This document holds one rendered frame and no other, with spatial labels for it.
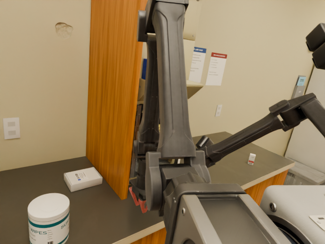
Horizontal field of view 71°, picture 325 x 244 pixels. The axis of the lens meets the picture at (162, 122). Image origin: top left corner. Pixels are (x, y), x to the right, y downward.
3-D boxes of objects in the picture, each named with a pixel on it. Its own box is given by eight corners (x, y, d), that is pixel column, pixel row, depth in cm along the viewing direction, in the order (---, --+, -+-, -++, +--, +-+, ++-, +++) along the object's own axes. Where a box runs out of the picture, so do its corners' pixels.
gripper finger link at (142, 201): (144, 202, 87) (147, 180, 84) (155, 213, 82) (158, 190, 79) (129, 207, 83) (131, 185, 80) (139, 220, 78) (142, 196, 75)
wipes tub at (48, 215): (26, 232, 84) (24, 198, 80) (63, 220, 92) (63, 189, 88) (33, 259, 75) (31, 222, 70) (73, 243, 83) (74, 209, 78)
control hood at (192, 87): (135, 99, 106) (138, 78, 103) (185, 98, 126) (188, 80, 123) (149, 106, 98) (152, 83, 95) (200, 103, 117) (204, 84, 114)
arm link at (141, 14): (140, 11, 50) (186, 16, 52) (137, 8, 55) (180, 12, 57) (131, 157, 73) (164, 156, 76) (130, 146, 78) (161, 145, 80)
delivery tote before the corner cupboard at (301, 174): (267, 180, 340) (273, 161, 330) (281, 174, 364) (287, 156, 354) (309, 204, 295) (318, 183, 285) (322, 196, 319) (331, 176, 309)
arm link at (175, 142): (144, -30, 44) (194, -23, 46) (138, 16, 57) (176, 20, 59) (152, 216, 34) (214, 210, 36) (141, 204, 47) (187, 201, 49)
